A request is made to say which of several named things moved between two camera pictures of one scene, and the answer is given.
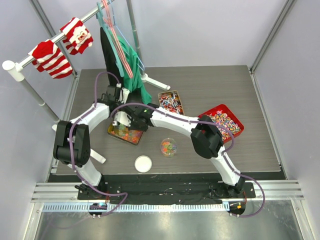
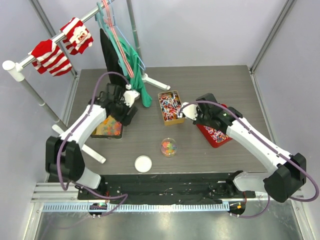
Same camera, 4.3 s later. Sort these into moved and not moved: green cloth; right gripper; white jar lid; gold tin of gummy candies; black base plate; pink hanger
Moved: right gripper; gold tin of gummy candies
Not moved: pink hanger; black base plate; green cloth; white jar lid
